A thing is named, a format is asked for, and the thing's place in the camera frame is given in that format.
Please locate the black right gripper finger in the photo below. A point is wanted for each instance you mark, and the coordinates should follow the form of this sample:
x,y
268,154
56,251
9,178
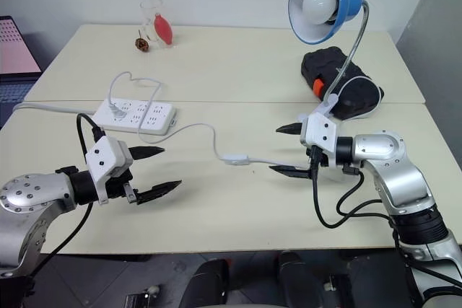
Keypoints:
x,y
292,171
291,129

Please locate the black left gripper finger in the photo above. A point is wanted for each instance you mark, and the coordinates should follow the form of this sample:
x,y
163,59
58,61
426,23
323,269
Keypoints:
x,y
159,190
146,151

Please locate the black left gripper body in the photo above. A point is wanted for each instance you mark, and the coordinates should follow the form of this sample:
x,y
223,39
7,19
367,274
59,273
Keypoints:
x,y
117,183

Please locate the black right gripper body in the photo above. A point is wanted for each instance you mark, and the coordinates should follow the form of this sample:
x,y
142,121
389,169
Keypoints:
x,y
318,159

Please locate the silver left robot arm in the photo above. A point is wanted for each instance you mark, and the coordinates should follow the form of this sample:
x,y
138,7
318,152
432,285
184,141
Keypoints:
x,y
25,192

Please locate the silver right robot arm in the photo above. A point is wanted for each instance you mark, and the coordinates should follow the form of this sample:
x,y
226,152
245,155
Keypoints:
x,y
390,167

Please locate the white power strip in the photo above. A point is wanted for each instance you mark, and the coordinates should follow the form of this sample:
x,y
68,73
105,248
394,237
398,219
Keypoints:
x,y
151,120

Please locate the dark rounded shape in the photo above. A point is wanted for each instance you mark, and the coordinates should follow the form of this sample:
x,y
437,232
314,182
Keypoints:
x,y
207,282
299,279

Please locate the small brown pinecone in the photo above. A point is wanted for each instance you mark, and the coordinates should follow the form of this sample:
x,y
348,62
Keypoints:
x,y
141,44

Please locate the red rubber bulb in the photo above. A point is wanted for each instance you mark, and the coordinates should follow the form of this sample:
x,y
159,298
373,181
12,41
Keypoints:
x,y
163,30

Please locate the white round light bulb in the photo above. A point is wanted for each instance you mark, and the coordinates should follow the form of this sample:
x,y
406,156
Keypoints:
x,y
317,3

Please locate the clear glass beaker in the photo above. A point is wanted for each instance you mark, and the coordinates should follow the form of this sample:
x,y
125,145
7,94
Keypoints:
x,y
148,16

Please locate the laptop with pink screen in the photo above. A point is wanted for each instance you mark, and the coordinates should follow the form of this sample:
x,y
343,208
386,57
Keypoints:
x,y
14,44

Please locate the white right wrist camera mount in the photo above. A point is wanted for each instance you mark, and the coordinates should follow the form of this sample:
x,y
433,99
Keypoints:
x,y
319,129

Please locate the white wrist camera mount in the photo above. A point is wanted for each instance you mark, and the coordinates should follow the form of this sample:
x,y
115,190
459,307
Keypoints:
x,y
104,153
319,129

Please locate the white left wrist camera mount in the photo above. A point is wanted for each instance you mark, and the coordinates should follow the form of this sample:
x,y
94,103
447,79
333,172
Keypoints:
x,y
104,153

